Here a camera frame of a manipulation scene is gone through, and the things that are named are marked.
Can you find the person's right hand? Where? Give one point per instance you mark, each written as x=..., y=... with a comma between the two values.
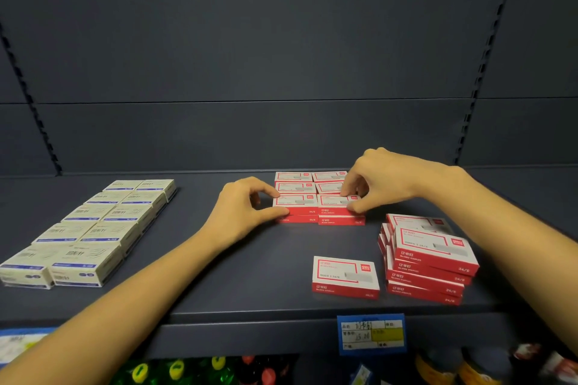
x=397, y=177

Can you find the person's left hand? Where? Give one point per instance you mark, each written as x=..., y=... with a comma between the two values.
x=239, y=213

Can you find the stack of red boxes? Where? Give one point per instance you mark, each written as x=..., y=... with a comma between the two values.
x=433, y=249

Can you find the white blue paperclip boxes group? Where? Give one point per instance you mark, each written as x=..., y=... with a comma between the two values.
x=86, y=258

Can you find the dark grey metal shelf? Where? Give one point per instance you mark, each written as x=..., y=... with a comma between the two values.
x=271, y=37

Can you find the person's left forearm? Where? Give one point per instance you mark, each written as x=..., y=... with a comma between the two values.
x=108, y=312

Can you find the person's right forearm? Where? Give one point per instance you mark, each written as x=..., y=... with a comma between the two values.
x=519, y=249

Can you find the blue yellow price tag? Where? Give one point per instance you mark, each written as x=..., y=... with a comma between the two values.
x=22, y=344
x=388, y=335

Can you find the group of red-capped cola bottles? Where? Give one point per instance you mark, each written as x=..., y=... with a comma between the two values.
x=266, y=373

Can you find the group of yellow-capped green bottles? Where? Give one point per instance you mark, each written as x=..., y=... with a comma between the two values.
x=176, y=371

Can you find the dark sauce jug orange label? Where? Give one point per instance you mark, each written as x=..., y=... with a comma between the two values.
x=478, y=373
x=431, y=371

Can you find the loose blue yellow tag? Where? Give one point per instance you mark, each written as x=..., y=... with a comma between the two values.
x=361, y=375

